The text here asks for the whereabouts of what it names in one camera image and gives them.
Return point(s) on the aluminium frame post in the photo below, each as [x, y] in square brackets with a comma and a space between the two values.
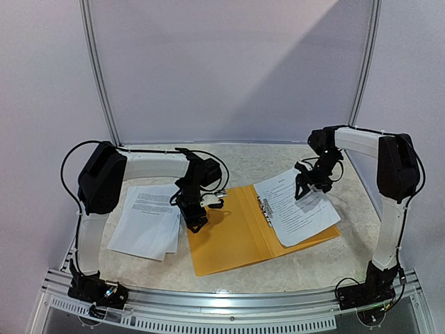
[369, 48]
[91, 42]

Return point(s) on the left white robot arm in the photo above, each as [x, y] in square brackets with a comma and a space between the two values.
[200, 176]

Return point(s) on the chrome folder spring clip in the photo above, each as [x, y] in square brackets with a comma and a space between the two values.
[265, 210]

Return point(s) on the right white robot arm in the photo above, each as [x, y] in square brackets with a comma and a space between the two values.
[398, 176]

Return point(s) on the orange file folder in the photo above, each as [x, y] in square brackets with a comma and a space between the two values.
[238, 235]

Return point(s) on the right aluminium frame post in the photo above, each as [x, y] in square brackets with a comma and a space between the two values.
[369, 48]

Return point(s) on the printed paper sheet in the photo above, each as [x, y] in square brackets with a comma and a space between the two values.
[295, 220]

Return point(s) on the stack of printed papers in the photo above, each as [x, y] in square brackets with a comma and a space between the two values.
[149, 224]

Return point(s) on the aluminium front rail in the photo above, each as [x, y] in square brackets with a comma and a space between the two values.
[161, 311]

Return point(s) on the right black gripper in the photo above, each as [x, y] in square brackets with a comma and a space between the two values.
[309, 179]

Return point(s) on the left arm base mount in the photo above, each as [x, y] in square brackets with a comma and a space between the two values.
[92, 289]

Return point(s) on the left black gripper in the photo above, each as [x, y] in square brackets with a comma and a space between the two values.
[190, 217]

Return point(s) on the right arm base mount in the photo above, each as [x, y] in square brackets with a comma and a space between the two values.
[351, 294]

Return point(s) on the left aluminium frame post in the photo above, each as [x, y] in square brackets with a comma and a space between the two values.
[91, 42]

